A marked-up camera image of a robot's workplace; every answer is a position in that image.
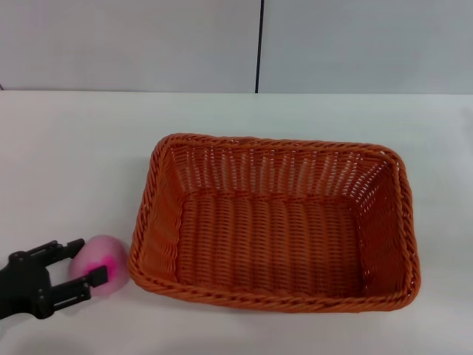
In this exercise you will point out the orange woven plastic basket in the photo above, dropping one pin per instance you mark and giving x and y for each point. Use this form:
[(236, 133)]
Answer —
[(269, 244)]

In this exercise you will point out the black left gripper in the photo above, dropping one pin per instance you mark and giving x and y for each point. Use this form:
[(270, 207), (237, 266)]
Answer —
[(24, 281)]

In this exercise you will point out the pink ball with magenta patch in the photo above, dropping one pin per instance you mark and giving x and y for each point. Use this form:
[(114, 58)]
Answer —
[(105, 251)]

